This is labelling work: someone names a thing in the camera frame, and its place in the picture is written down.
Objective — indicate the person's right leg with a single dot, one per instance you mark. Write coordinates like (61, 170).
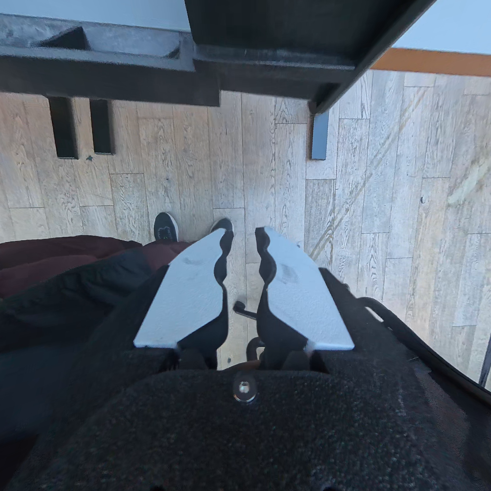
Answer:
(165, 255)

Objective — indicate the black sneaker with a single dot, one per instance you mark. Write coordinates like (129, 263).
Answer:
(165, 228)
(224, 224)

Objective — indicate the black metal pole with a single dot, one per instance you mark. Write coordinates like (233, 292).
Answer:
(485, 360)

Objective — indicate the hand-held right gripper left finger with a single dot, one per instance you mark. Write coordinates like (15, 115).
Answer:
(184, 295)

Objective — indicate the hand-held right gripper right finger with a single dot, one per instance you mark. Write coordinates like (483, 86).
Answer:
(303, 299)

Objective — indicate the black chair lever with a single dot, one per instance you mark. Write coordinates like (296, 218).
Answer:
(243, 309)

